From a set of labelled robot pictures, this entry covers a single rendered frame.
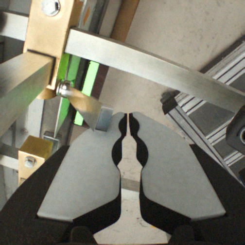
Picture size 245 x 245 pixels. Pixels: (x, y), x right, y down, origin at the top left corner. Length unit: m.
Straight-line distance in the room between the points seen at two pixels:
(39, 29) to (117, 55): 0.10
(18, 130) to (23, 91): 0.49
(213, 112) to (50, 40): 0.98
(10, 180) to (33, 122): 0.33
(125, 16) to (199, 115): 0.64
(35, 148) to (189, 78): 0.28
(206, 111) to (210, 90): 0.82
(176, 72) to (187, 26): 0.90
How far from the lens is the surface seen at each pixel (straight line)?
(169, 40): 1.14
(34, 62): 0.22
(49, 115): 0.49
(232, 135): 0.21
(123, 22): 1.02
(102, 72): 0.42
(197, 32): 1.18
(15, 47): 0.56
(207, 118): 1.12
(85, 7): 0.31
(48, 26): 0.25
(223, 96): 0.30
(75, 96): 0.17
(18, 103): 0.18
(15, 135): 0.69
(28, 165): 0.36
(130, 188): 0.40
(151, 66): 0.25
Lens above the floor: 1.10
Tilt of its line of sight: 59 degrees down
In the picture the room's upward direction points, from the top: 178 degrees counter-clockwise
